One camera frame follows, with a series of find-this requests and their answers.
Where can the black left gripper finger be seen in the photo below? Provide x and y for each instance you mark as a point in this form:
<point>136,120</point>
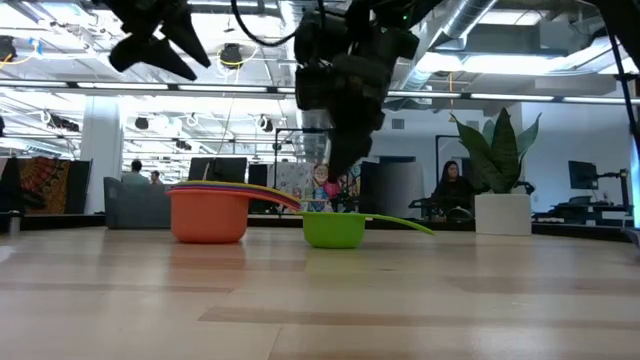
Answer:
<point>145,52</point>
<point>185,35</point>

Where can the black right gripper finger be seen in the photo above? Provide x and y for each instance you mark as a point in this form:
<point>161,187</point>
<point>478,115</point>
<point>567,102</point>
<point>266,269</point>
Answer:
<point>347,155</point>

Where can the green measuring cup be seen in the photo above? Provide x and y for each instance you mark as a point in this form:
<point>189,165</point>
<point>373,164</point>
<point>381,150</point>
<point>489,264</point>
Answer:
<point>332,230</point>

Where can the yellow measuring cup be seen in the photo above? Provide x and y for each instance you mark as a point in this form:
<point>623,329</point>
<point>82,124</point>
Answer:
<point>215,183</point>

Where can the grey basket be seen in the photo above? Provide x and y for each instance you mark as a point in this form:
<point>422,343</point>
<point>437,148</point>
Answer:
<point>135,205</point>

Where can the orange measuring cup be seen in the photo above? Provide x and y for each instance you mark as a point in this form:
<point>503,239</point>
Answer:
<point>207,220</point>

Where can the small dark blue measuring cup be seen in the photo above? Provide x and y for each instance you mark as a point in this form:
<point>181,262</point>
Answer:
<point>633,236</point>

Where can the black monitor on arm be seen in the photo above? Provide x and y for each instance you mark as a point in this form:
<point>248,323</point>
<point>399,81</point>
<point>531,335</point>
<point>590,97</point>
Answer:
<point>582,175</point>

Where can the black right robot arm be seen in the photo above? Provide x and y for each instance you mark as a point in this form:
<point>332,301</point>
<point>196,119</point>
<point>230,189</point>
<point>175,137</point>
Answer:
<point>627,20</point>

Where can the colourful mural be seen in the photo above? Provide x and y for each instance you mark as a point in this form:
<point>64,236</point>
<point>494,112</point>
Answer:
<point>310,185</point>

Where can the black ceiling sensor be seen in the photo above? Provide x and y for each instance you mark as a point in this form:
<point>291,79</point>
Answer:
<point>231,55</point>

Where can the dark grey cabinet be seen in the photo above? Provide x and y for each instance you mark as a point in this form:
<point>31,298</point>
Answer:
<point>395,185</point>

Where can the long ceiling light strip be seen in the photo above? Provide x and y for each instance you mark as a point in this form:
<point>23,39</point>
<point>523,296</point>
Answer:
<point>600,100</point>
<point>425,94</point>
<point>510,97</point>

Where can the black cabinet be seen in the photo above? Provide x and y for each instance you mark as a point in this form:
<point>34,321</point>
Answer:
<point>257,175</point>

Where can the person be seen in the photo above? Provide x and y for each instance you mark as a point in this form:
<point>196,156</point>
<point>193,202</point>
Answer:
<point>153,178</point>
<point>452,187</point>
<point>135,174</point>

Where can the white column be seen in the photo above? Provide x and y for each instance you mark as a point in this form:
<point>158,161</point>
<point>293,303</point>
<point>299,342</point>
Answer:
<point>102,160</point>

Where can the black monitor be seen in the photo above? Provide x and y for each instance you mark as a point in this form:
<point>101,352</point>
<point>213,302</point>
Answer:
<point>231,169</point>
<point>201,169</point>

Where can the black panel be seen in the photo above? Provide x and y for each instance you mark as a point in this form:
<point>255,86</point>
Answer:
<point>80,185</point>

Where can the green plant in white pot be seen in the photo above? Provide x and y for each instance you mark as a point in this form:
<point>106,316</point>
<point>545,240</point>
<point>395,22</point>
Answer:
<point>500,150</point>

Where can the black desk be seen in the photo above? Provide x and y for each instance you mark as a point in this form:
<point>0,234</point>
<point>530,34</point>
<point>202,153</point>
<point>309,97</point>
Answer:
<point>595,206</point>

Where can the silver ventilation duct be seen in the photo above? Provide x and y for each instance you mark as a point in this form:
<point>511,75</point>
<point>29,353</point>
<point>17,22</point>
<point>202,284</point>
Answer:
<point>450,30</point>
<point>312,135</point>

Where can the colourful wall tapestry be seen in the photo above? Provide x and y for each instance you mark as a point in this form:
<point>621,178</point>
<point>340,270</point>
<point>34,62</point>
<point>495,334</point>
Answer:
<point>42,185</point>

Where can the grey metal post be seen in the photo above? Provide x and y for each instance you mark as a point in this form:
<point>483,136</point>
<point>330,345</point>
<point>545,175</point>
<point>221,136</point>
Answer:
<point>12,222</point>

